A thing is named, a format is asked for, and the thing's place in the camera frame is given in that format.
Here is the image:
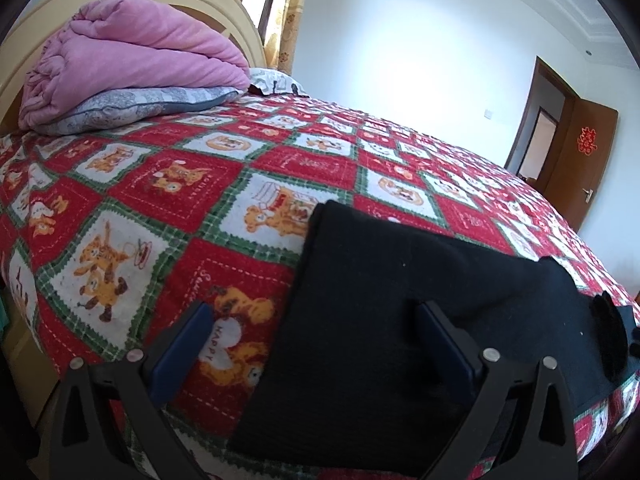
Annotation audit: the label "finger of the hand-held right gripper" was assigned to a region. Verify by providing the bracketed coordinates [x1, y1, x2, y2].
[619, 305, 640, 357]

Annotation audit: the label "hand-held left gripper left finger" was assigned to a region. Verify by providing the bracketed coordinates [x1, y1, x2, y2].
[50, 301, 215, 480]

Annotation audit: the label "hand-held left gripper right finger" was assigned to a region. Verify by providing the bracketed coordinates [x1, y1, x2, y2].
[416, 301, 587, 480]

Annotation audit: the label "black pants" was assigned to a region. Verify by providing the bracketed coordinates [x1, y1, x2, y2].
[227, 200, 640, 480]

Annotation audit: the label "red printed bed sheet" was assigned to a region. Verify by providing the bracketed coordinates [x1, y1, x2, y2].
[0, 95, 640, 480]

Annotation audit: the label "brown wooden door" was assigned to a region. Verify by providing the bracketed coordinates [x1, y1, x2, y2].
[537, 97, 620, 234]

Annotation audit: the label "red paper door decoration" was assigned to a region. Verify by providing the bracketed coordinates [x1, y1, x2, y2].
[575, 127, 597, 155]

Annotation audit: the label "grey patterned pillow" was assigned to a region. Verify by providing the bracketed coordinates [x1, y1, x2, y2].
[47, 85, 247, 137]

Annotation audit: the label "white patterned pillow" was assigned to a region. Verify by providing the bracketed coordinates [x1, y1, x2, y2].
[247, 67, 310, 97]

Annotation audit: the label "pink folded quilt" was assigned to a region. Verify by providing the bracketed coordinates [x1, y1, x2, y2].
[19, 0, 251, 131]

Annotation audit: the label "narrow yellow curtain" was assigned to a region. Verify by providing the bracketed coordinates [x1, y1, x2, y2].
[262, 0, 314, 84]

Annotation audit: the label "brown door frame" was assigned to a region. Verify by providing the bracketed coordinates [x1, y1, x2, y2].
[504, 56, 582, 182]

